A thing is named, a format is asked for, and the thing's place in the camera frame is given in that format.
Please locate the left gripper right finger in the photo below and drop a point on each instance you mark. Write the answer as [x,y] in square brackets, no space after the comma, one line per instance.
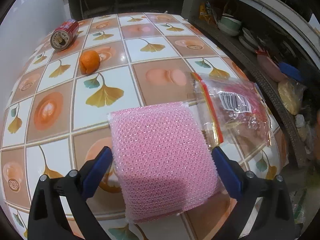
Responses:
[275,217]

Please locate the orange snack packages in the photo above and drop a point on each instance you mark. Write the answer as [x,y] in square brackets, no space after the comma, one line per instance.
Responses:
[207,14]

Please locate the beige filled plastic bag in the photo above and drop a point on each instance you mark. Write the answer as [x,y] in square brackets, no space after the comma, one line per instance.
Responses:
[291,94]

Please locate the pink plastic basin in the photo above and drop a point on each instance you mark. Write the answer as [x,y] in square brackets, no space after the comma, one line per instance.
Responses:
[269,67]

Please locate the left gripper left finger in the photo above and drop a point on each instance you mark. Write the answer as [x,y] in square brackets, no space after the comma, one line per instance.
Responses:
[47,219]

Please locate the stack of white plates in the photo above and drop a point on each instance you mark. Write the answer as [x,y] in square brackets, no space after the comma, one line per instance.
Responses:
[248,41]

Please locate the pink scrubbing sponge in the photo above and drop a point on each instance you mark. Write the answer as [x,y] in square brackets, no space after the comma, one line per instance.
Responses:
[161,160]

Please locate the wooden lower shelf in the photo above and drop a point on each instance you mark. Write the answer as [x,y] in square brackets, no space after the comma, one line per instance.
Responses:
[247,62]

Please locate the orange mandarin fruit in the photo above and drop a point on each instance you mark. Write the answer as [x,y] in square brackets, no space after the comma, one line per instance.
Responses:
[89,62]

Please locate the clear red zip bag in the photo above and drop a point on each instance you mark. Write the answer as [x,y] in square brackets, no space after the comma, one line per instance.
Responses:
[230,107]

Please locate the red soda can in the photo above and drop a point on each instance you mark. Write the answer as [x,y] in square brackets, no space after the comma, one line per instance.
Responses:
[62,36]

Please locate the green white bowl stack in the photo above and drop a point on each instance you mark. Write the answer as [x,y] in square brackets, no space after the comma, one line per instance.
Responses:
[229,26]

